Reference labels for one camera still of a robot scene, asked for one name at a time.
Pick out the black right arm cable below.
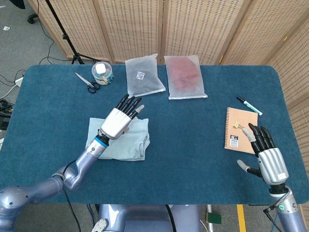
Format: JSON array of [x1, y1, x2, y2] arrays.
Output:
[[263, 206, 283, 232]]

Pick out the frosted bag with dark garment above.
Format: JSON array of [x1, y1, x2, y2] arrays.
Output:
[[125, 53, 167, 99]]

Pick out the blue-grey robot torso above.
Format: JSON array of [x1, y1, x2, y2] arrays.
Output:
[[98, 204, 201, 232]]

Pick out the teal blue table mat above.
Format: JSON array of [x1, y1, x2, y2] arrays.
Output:
[[0, 64, 309, 206]]

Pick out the green block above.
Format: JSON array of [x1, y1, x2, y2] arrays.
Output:
[[206, 212, 222, 224]]

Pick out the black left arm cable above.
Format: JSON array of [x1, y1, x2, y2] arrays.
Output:
[[63, 159, 82, 232]]

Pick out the white power cable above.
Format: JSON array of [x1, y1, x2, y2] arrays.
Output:
[[0, 84, 19, 100]]

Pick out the black floor cable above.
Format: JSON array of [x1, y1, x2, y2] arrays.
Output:
[[36, 0, 73, 61]]

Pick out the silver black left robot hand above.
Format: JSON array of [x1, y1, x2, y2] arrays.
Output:
[[99, 94, 145, 140]]

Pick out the black white marker pen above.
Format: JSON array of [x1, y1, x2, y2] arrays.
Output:
[[236, 95, 263, 116]]

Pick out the metal table leg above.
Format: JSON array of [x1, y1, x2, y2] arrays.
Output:
[[207, 204, 214, 232]]

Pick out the white perforated bracket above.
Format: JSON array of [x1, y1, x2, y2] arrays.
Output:
[[93, 218, 109, 232]]

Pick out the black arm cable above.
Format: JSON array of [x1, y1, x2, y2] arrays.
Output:
[[63, 159, 82, 232], [263, 206, 283, 232]]

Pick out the black torso hose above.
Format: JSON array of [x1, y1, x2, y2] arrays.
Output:
[[165, 204, 177, 232]]

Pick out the blue cable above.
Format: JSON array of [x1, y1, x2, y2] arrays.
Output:
[[88, 204, 97, 232]]

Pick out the black tripod stand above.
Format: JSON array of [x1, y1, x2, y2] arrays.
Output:
[[44, 0, 85, 65]]

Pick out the clear plastic clip jar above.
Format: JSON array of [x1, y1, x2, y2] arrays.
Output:
[[91, 61, 115, 86]]

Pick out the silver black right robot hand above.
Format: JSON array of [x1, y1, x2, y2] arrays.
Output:
[[237, 123, 290, 186]]

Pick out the light green t-shirt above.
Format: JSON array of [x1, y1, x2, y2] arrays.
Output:
[[85, 117, 150, 162]]

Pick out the kraft spiral notebook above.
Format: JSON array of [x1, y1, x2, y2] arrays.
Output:
[[224, 107, 259, 155]]

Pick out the black-handled scissors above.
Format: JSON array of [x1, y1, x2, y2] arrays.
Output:
[[74, 72, 100, 94]]

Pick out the frosted bag with red garment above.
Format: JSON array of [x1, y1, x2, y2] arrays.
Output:
[[164, 55, 208, 100]]

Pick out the black equipment pile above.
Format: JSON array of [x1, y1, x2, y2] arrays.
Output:
[[0, 98, 15, 131]]

